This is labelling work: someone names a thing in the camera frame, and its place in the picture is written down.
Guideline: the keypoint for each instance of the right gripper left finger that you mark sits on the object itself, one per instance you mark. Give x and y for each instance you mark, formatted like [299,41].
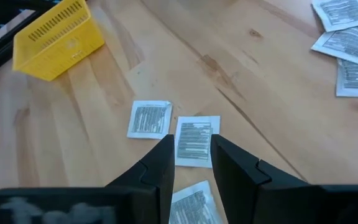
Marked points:
[154,174]

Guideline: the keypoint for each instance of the yellow plastic basket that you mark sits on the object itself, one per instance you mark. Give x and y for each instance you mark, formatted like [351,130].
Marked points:
[57,46]

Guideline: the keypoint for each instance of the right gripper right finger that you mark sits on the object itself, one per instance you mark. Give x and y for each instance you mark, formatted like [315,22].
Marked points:
[238,174]

